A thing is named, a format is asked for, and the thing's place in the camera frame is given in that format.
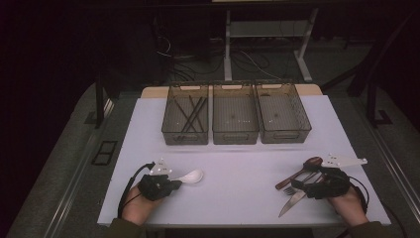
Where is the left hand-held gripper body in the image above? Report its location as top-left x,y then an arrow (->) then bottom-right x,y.
138,158 -> 173,202

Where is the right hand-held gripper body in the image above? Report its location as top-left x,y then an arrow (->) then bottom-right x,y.
306,153 -> 368,200

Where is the brown wooden spoon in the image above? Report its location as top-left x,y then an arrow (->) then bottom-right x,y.
274,156 -> 324,190

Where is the metal fork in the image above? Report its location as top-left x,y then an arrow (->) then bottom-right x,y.
282,172 -> 323,196

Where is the metal knife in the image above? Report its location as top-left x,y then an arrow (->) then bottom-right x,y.
277,175 -> 326,218

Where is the smoky transparent plastic bin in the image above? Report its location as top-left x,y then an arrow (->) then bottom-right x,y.
212,82 -> 261,146
160,82 -> 210,146
254,81 -> 312,145

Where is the brown wooden chopstick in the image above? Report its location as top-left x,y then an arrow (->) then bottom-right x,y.
187,94 -> 205,133
173,98 -> 201,134

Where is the person's left hand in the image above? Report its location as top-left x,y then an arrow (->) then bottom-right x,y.
121,185 -> 165,227

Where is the person's right hand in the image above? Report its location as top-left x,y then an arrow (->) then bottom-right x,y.
326,185 -> 369,228

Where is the wooden board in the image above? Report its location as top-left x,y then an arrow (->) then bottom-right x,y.
141,83 -> 323,99

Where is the black metal stand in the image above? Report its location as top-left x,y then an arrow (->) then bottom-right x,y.
320,9 -> 420,128
83,73 -> 115,130

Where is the white metal stand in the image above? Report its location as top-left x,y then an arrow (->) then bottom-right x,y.
223,8 -> 320,83

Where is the left hand-held gripper cable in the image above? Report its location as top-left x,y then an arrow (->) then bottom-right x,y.
117,162 -> 157,219

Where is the hand-held gripper cable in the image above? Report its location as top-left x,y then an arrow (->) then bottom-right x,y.
117,162 -> 157,219
348,175 -> 371,215

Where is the right hand-held gripper cable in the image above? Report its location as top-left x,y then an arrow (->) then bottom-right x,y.
348,175 -> 371,215

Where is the metal floor rail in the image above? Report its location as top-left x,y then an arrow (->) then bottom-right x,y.
350,95 -> 420,216
43,98 -> 115,238

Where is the tangle of floor cables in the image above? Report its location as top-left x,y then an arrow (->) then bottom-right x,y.
153,19 -> 285,83

